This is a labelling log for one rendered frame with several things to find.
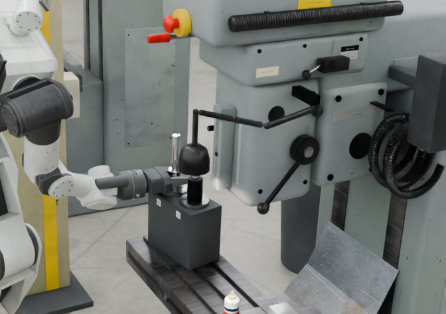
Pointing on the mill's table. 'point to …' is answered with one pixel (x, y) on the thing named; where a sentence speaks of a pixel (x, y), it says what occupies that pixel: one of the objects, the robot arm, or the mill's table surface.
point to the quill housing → (266, 138)
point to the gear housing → (285, 58)
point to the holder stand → (185, 228)
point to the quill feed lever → (304, 152)
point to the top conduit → (314, 16)
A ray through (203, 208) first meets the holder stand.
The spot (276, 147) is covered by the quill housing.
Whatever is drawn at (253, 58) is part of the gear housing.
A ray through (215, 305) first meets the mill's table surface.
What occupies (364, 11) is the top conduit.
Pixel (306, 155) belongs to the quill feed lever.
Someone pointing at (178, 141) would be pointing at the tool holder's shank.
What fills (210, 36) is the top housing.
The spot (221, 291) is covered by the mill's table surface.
